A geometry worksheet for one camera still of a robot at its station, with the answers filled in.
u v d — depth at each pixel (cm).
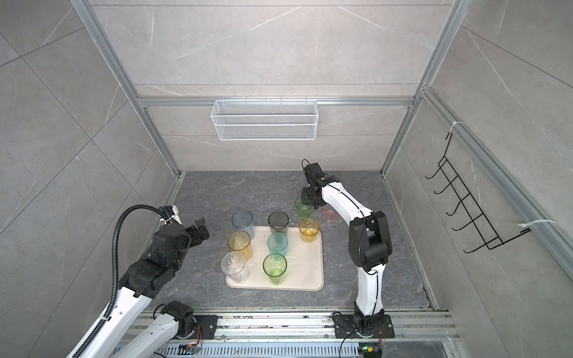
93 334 41
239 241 88
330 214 62
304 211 107
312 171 76
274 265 73
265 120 101
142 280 47
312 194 69
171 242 52
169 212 62
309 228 95
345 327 73
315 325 75
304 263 88
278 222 85
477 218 63
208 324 73
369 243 51
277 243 91
